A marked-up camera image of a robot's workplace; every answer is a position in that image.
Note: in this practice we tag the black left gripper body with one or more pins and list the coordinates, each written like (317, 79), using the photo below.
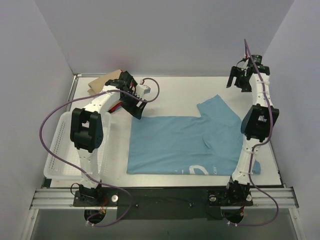
(130, 100)

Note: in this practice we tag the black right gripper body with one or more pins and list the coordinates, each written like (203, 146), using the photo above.
(240, 77)

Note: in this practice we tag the light blue t shirt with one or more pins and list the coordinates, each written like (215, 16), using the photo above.
(210, 144)

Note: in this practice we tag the white perforated plastic basket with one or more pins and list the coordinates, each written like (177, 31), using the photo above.
(63, 147)

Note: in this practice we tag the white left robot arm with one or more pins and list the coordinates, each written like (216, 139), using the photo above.
(87, 131)

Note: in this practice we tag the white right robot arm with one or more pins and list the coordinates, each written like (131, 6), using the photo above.
(257, 125)

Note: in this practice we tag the red folded t shirt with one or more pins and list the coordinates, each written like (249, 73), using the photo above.
(115, 107)

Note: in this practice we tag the beige folded t shirt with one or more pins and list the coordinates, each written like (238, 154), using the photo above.
(97, 85)

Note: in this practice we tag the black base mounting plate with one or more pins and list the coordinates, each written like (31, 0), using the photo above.
(166, 203)

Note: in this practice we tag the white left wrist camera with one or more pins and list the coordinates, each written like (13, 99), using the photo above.
(141, 89)

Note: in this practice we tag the aluminium front rail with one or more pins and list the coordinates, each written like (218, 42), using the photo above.
(52, 199)

